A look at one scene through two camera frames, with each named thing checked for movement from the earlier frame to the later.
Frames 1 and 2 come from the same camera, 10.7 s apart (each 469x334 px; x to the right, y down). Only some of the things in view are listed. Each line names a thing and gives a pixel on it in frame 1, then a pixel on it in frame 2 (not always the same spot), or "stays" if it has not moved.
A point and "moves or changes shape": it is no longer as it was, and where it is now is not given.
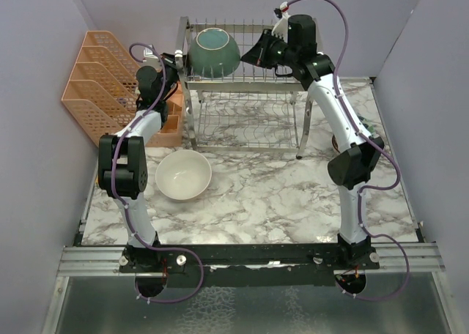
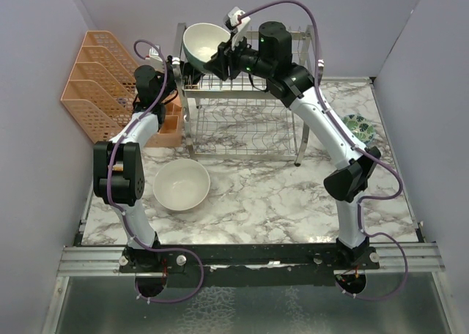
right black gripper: x=255 y=55 to x=222 y=63
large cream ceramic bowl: x=183 y=174 moves or changes shape
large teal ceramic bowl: x=213 y=53 moves or changes shape
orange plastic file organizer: x=102 y=93 stays
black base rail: x=248 y=265 stays
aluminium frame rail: x=91 y=261 stays
